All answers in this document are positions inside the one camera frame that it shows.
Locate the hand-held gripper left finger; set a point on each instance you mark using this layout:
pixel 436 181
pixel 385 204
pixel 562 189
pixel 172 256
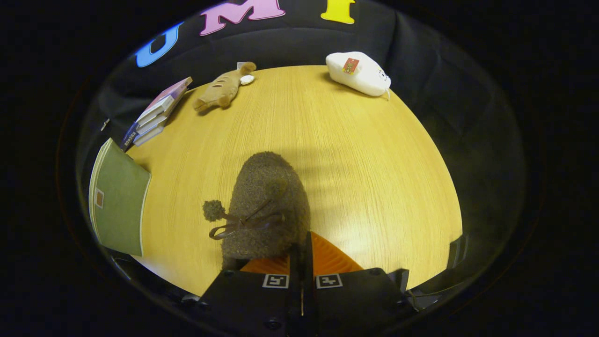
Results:
pixel 243 299

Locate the blue cover book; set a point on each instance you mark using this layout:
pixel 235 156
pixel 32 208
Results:
pixel 129 136

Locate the brown fuzzy shoe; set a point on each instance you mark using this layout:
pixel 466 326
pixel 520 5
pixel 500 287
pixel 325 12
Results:
pixel 262 196

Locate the tan plush toy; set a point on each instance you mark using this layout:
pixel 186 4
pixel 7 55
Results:
pixel 222 91

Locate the white paperback book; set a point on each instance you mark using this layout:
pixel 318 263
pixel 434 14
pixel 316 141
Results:
pixel 147 135
pixel 152 122

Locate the white plush toy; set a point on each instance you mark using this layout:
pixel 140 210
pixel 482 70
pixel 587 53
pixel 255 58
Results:
pixel 360 77

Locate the green fabric storage box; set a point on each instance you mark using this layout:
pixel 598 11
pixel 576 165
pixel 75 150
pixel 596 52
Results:
pixel 119 201

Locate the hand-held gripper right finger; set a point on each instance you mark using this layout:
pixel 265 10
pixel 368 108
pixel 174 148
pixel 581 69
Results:
pixel 307 267

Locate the pink cover book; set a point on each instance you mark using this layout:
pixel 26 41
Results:
pixel 168 93

